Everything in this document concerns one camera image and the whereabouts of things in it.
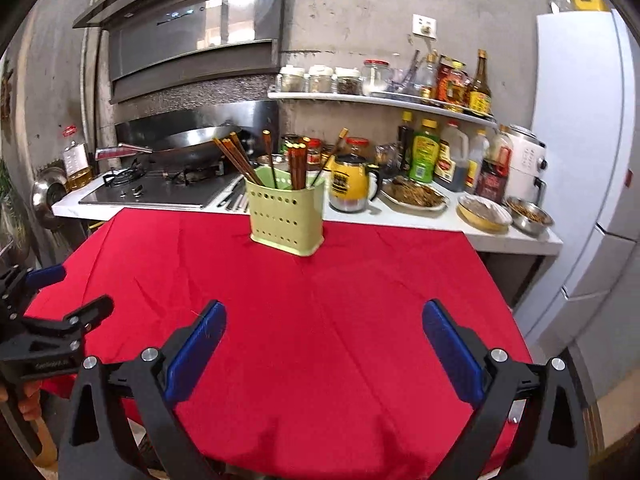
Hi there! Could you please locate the red lid sauce jar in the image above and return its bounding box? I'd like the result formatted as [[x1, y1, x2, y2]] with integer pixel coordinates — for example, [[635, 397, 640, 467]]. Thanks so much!
[[304, 138, 322, 168]]

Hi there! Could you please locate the green utensil holder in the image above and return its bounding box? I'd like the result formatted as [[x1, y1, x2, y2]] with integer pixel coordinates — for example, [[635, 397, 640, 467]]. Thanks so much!
[[246, 166, 326, 257]]

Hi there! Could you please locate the red tablecloth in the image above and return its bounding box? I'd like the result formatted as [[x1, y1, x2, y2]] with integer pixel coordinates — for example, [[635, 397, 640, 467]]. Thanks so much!
[[28, 209, 529, 479]]

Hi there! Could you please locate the dark soy sauce bottle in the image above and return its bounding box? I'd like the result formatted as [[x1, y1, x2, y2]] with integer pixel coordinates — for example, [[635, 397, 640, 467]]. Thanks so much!
[[397, 110, 414, 174]]

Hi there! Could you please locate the person's left hand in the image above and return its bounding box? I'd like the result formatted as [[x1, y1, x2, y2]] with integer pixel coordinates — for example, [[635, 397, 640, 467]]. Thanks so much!
[[10, 380, 42, 422]]

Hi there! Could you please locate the white wall shelf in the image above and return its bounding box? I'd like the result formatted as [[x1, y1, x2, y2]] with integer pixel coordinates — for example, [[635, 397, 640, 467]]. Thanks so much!
[[267, 92, 498, 129]]

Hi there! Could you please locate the red handled dark jug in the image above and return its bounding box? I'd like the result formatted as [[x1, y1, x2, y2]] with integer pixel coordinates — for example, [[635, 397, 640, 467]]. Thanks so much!
[[475, 125, 513, 204]]

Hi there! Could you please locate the plate of cooked food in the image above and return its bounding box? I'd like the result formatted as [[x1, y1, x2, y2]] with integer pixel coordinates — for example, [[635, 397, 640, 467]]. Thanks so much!
[[382, 176, 448, 211]]

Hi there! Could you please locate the large oil jug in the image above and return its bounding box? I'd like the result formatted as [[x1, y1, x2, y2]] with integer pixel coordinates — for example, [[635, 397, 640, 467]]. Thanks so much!
[[434, 120, 470, 192]]

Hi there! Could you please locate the white plastic bottle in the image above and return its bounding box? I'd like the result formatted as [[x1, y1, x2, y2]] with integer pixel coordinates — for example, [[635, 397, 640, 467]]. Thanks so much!
[[464, 129, 489, 194]]

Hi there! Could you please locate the yellow rimmed dish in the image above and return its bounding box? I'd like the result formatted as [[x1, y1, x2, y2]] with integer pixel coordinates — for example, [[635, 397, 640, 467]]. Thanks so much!
[[457, 194, 512, 233]]

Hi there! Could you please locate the yellow steel mug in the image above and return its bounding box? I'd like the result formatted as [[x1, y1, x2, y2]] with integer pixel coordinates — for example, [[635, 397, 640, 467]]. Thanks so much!
[[329, 154, 382, 214]]

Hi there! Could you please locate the white rice cooker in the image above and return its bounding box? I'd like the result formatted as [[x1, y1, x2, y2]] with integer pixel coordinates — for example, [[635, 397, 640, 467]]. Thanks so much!
[[504, 125, 547, 206]]

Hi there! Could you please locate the black wok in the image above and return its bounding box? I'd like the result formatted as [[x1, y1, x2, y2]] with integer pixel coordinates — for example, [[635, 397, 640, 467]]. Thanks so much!
[[94, 124, 241, 167]]

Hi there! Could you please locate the yellow container on fridge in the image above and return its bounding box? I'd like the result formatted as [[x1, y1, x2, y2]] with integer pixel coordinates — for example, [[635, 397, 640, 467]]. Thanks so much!
[[572, 0, 608, 12]]

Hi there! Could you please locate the black gas stove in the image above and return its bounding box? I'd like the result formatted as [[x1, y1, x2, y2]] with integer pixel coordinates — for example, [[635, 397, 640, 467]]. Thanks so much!
[[79, 167, 238, 209]]

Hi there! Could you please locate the glass jar red lid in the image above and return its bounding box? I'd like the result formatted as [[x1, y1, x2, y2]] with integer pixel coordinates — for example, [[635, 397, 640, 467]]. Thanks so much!
[[361, 58, 390, 96]]

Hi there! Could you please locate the green bottle yellow cap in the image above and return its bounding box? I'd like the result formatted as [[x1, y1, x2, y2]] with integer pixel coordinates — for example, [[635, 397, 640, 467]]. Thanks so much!
[[409, 119, 439, 184]]

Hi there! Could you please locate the tall brown sauce bottle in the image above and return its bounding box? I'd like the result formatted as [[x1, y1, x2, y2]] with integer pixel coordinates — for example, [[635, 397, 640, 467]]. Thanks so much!
[[466, 49, 491, 116]]

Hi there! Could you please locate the steel range hood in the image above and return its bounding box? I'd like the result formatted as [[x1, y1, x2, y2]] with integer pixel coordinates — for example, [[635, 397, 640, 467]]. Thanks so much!
[[74, 0, 284, 103]]

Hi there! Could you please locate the white wall socket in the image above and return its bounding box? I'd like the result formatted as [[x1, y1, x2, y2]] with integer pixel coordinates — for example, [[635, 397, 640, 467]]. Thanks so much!
[[411, 14, 437, 40]]

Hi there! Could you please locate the cooking oil bottle red cap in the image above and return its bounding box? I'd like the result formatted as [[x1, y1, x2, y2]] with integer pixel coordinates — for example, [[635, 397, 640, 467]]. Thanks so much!
[[62, 125, 93, 191]]

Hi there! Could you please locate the white refrigerator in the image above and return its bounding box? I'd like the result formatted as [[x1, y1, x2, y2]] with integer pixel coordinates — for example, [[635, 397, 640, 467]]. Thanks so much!
[[515, 10, 639, 354]]

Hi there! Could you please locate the small steel bowl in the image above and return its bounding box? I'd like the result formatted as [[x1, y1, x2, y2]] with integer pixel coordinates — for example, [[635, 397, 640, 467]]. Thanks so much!
[[504, 197, 554, 237]]

